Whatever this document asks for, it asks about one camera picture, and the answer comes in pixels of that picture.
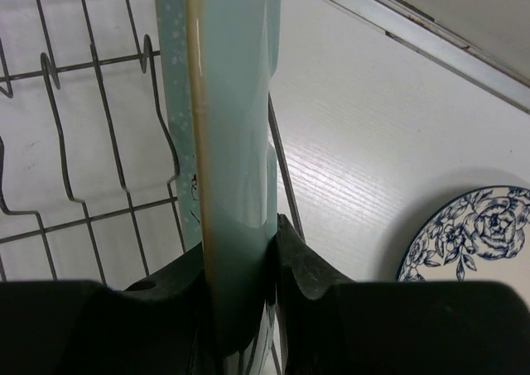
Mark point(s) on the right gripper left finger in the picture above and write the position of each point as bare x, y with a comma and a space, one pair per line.
155, 326

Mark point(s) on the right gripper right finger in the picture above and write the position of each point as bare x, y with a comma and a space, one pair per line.
330, 324

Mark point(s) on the light green rectangular plate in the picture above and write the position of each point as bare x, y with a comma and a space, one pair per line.
217, 58

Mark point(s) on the blue floral round plate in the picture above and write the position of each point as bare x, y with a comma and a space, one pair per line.
485, 224

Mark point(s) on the grey wire dish rack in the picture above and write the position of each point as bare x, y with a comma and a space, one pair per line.
86, 169

